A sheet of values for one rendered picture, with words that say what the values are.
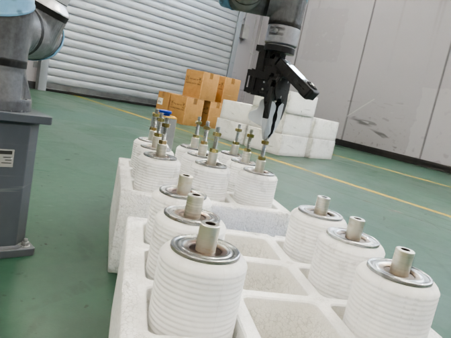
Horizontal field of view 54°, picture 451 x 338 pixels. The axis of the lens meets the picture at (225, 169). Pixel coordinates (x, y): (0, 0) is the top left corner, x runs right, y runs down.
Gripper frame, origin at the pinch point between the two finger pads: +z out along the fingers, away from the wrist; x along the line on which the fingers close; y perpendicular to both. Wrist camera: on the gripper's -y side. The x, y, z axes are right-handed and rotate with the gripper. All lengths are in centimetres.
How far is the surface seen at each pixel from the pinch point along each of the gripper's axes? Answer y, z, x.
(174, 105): 266, 17, -294
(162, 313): -22, 15, 60
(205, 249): -23, 9, 56
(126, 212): 15.2, 20.8, 26.6
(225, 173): 4.1, 10.0, 9.3
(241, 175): 2.8, 10.4, 4.2
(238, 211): -1.2, 17.3, 9.2
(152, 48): 418, -49, -410
